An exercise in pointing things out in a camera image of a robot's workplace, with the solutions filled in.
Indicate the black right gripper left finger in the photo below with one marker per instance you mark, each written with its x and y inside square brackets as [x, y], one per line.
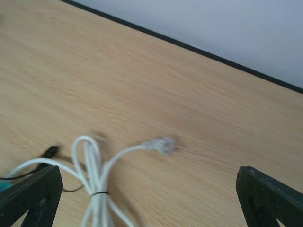
[37, 196]

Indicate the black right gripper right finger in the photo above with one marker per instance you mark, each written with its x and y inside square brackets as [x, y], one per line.
[266, 202]

